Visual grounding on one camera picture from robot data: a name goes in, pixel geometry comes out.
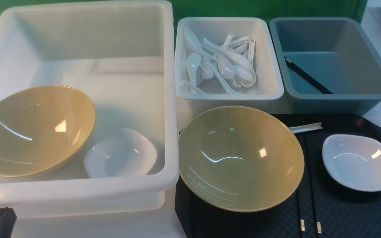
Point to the yellow noodle bowl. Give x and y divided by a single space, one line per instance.
240 159
43 128

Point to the black chopstick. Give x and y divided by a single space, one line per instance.
313 189
300 210
307 77

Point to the white soup spoon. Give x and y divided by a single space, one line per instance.
306 128

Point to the white square dish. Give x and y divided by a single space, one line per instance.
353 161
123 153

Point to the yellow noodle bowl in tub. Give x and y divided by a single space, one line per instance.
43 128

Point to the white spoon lower left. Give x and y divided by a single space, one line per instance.
193 62

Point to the white spoon centre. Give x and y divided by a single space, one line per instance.
225 67

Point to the white spoon bin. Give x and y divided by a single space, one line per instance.
249 37

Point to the white square dish in tub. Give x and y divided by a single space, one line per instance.
123 153

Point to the white spoon long diagonal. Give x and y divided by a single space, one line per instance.
234 57

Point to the white spoon upper left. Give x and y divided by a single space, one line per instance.
194 44

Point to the large white plastic tub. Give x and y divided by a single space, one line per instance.
119 53

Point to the black chopstick in teal bin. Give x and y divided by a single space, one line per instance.
307 77

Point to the teal plastic bin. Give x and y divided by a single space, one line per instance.
338 54

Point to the black serving tray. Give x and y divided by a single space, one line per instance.
345 213

